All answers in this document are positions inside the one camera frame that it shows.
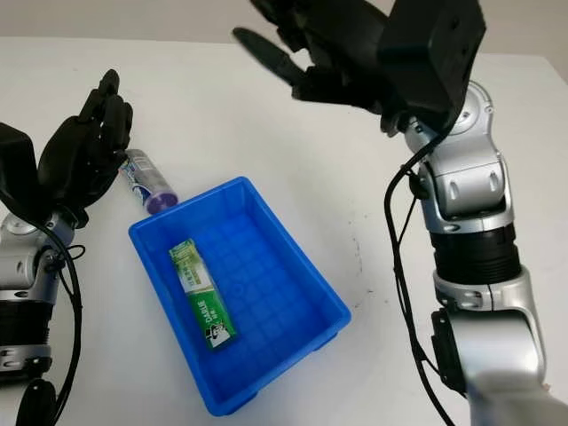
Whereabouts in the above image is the green toothpaste box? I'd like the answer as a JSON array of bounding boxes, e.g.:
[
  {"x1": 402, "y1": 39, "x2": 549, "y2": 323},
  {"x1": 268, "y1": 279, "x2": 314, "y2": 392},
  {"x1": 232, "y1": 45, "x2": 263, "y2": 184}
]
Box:
[{"x1": 168, "y1": 238, "x2": 241, "y2": 353}]

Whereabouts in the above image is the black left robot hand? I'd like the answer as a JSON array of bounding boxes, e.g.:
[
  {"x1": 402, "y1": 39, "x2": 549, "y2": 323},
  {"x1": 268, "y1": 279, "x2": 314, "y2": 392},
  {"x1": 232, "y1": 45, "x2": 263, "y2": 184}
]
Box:
[{"x1": 36, "y1": 68, "x2": 135, "y2": 228}]

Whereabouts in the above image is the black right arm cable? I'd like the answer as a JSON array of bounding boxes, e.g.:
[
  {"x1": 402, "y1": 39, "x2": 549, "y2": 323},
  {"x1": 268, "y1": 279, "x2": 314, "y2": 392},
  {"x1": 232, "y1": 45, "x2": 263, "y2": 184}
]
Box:
[{"x1": 383, "y1": 131, "x2": 472, "y2": 426}]

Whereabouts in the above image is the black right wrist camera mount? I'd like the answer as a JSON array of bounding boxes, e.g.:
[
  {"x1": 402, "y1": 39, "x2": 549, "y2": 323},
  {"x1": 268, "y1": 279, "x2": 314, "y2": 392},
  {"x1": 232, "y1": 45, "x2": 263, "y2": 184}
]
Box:
[{"x1": 376, "y1": 0, "x2": 487, "y2": 139}]

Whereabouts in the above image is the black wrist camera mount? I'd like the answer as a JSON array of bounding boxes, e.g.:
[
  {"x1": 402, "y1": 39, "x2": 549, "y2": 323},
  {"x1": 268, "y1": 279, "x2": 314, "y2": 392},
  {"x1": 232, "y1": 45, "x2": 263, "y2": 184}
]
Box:
[
  {"x1": 376, "y1": 0, "x2": 487, "y2": 139},
  {"x1": 0, "y1": 122, "x2": 39, "y2": 224}
]

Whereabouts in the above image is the purple capped printed bottle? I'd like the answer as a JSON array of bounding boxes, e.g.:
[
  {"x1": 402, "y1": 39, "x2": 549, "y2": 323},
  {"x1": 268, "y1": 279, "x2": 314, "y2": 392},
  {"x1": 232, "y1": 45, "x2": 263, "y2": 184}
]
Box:
[{"x1": 118, "y1": 148, "x2": 180, "y2": 217}]

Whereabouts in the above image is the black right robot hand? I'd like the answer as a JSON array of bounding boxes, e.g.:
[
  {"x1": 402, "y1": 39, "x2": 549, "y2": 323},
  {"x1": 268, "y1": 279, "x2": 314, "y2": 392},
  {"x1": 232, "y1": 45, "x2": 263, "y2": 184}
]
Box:
[{"x1": 232, "y1": 0, "x2": 419, "y2": 138}]

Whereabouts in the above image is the blue plastic tray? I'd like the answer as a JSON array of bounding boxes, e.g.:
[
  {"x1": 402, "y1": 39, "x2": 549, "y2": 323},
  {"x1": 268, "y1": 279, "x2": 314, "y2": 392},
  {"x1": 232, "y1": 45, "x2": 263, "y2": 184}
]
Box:
[{"x1": 127, "y1": 176, "x2": 352, "y2": 421}]

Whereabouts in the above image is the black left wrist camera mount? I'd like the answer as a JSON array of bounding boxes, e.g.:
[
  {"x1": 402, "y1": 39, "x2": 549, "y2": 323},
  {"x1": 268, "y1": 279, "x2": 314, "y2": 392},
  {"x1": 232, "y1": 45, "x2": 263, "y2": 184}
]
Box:
[{"x1": 0, "y1": 122, "x2": 39, "y2": 224}]

